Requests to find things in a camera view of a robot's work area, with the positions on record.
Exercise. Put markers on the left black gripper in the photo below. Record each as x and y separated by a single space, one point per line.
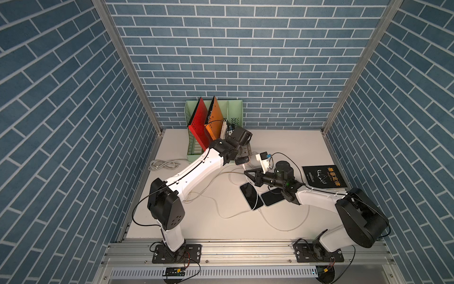
246 148

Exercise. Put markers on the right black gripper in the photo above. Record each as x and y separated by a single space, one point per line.
258 178

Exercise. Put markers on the black phone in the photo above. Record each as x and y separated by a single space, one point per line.
251 195

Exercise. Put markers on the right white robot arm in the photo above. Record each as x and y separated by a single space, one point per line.
362 222

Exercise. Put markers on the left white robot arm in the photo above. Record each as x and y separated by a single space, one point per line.
165 201

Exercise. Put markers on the phone with green case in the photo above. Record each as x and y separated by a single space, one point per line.
272 197

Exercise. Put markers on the black book in rack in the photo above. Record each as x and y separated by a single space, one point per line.
227 129

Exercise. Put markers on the green file organizer rack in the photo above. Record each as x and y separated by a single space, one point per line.
232 110

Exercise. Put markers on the orange folder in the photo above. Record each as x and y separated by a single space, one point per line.
214 120

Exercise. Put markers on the red folder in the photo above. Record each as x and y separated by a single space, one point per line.
196 125

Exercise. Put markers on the black book gold lettering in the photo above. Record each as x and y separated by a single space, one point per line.
324 177

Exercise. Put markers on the small green circuit board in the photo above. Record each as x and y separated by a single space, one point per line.
176 272

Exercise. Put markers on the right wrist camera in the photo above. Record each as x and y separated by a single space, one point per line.
265 161

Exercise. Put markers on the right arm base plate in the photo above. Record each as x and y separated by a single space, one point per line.
306 254

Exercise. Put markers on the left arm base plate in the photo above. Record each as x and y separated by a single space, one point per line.
188 253

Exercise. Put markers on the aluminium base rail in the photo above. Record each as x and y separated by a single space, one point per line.
251 261

